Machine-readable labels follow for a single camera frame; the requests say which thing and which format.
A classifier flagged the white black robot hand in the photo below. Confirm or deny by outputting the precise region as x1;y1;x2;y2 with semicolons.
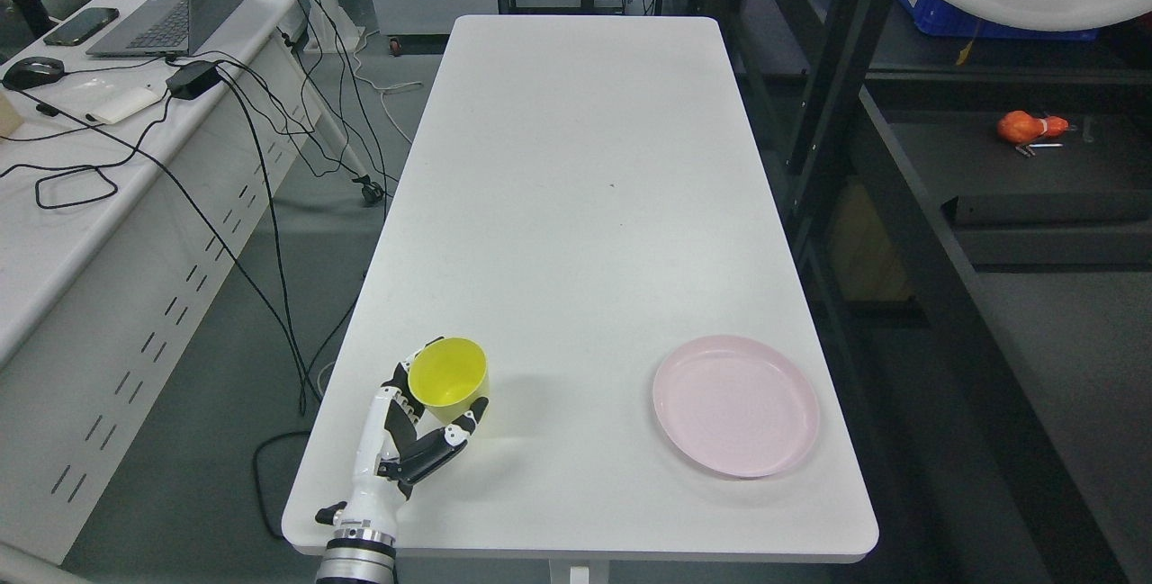
314;337;490;539

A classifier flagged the yellow plastic cup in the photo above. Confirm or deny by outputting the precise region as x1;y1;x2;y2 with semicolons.
409;337;490;424

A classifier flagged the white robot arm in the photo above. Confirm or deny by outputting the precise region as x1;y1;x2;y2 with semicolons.
314;529;399;583

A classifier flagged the pink plastic plate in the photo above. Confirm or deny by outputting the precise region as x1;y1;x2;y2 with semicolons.
652;335;823;479

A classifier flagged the white perforated side desk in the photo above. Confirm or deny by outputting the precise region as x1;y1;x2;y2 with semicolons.
1;0;342;576

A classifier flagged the black power adapter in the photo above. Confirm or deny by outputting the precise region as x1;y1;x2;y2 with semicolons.
166;60;221;101

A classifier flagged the white notebook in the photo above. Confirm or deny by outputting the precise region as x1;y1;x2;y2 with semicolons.
84;86;164;126

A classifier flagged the grey laptop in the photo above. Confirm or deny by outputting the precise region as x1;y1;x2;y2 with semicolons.
86;0;244;58

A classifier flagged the black computer mouse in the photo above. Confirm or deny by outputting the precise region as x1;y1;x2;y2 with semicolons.
3;58;67;91

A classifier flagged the black smartphone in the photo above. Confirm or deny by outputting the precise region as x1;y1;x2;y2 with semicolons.
41;7;120;47

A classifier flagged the black metal rack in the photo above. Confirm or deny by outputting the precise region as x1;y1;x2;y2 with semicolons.
720;0;1152;584

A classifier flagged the orange toy object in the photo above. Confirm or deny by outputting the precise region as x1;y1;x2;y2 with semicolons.
995;109;1070;145

